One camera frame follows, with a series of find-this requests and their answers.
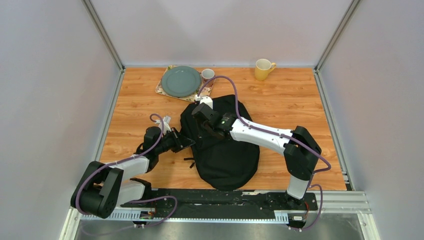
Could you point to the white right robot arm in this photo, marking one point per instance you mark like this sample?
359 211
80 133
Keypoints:
299 149

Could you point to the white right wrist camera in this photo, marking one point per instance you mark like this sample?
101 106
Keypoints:
204 100

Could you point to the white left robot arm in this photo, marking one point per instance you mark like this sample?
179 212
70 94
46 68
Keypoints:
104 186

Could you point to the teal ceramic plate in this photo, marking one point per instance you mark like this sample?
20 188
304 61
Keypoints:
181 81

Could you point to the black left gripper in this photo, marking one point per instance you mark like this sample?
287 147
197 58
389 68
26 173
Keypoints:
180 141

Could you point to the yellow ceramic mug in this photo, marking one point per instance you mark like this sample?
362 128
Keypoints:
263 67

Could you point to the aluminium frame post left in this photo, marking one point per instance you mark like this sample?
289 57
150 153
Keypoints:
92 12

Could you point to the brown patterned mug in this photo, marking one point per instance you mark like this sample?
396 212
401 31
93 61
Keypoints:
207 74

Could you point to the black fabric student bag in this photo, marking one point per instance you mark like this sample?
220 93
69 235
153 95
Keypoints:
225 164

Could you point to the aluminium frame post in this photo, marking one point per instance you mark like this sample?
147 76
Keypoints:
352 7
92 12

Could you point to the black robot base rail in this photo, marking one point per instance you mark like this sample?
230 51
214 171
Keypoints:
218 204

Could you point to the aluminium frame post right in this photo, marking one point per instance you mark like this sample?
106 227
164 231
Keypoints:
352 7

